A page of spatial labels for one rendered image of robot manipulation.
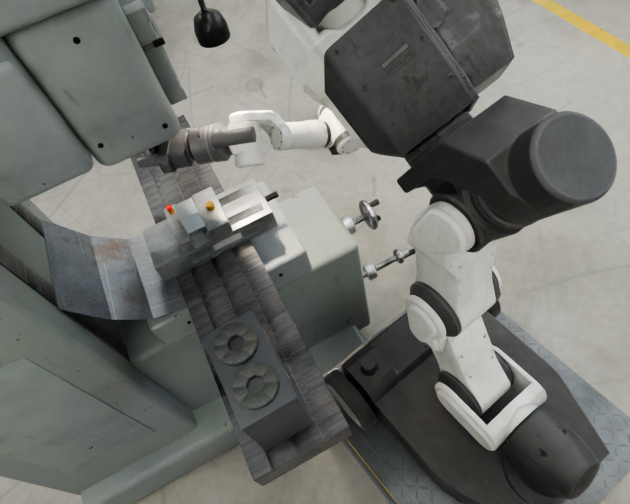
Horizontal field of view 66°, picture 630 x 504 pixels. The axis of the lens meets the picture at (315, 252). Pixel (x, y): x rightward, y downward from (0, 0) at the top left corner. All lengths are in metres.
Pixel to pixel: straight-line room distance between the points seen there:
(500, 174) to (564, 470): 0.82
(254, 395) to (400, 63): 0.63
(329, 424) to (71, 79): 0.84
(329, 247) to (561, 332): 1.12
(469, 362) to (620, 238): 1.47
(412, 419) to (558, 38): 2.73
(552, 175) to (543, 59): 2.83
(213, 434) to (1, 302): 1.04
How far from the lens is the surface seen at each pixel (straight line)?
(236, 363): 0.99
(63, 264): 1.43
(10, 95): 0.99
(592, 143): 0.66
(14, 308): 1.18
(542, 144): 0.62
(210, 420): 1.97
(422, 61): 0.71
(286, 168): 2.82
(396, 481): 1.60
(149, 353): 1.57
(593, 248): 2.51
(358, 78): 0.70
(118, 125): 1.05
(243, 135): 1.09
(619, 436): 1.73
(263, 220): 1.34
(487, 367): 1.30
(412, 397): 1.48
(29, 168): 1.07
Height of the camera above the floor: 1.98
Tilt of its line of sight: 55 degrees down
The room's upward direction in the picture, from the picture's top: 17 degrees counter-clockwise
